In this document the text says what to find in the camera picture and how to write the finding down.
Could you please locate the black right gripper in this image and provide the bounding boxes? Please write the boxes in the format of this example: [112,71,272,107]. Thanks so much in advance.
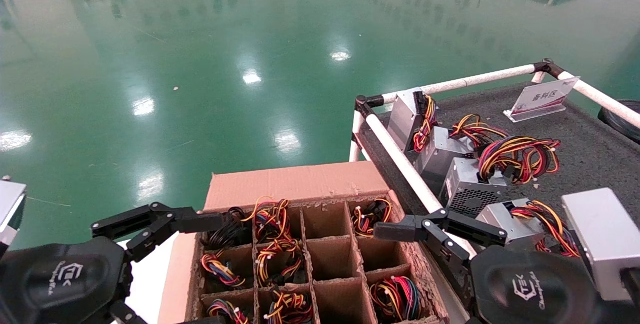
[373,208,640,324]

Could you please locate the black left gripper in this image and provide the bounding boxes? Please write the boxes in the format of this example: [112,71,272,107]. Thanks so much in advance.
[0,202,226,324]

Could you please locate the silver power supply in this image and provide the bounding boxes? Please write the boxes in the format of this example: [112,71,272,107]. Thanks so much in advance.
[438,136,562,220]
[413,113,510,196]
[475,198,582,260]
[255,237,306,287]
[386,88,440,154]

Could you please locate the cardboard box with dividers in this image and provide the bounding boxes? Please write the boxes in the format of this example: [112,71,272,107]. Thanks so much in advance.
[157,160,451,324]

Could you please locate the silver power supply, vent grille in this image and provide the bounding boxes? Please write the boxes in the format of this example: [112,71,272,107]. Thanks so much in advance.
[438,136,562,220]

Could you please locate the silver power supply, black connector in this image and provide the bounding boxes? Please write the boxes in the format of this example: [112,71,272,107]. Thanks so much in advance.
[386,88,440,154]

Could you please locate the clear acrylic label sign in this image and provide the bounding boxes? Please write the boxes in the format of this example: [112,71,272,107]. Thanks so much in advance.
[503,76,581,123]

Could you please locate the black cart mat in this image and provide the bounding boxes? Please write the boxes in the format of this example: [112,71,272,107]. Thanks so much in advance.
[359,80,640,265]

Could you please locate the black rubber wheel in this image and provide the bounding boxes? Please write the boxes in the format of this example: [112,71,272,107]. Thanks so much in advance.
[597,98,640,145]

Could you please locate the power supply, yellow-black cable bundle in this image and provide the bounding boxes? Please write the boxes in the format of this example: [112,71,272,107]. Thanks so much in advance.
[351,198,393,238]

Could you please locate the power supply, red-green cable bundle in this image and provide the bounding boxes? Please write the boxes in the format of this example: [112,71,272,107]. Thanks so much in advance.
[369,275,423,322]

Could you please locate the white pipe cart frame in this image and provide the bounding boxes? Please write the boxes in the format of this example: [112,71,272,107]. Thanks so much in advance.
[348,58,640,260]

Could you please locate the power supply, blue-orange cable bundle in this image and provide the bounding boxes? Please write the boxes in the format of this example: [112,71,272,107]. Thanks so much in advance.
[200,250,246,289]

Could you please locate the silver power supply, striped cables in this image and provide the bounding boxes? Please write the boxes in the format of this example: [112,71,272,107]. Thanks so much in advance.
[413,113,510,196]

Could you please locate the power supply with black cables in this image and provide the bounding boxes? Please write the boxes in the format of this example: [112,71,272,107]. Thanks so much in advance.
[202,207,251,251]

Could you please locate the power supply, multicolour cable bundle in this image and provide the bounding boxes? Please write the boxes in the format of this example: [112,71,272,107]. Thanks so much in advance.
[206,298,249,324]

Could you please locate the silver power supply, red-yellow cables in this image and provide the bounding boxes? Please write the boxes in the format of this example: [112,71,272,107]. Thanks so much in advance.
[475,198,582,260]

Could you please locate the power supply, red-yellow cable bundle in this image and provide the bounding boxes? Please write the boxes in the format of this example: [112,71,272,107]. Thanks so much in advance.
[242,196,293,242]

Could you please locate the power supply, orange-black cable bundle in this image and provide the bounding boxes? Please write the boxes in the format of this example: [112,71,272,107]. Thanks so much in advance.
[263,289,313,324]

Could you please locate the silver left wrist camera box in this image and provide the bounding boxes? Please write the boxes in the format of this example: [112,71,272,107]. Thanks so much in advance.
[0,177,27,255]

